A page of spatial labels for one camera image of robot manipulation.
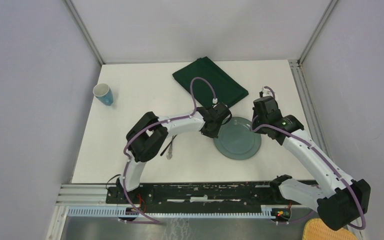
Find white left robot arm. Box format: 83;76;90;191
118;103;232;204

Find dark green cloth placemat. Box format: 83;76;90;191
172;57;249;108

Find silver fork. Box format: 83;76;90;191
166;136;175;160

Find white slotted cable duct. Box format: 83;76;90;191
66;205;276;220

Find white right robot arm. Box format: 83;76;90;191
251;96;371;231

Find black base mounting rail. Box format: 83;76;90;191
105;180;301;215

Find blue ceramic mug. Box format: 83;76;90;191
92;83;114;106

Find teal ceramic dinner plate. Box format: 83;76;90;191
213;116;262;161

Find black spoon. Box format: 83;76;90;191
160;135;176;156

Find aluminium frame rails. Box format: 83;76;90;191
46;183;113;240

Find yellow woven basket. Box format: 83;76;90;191
302;218;358;240

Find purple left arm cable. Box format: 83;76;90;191
117;77;219;225

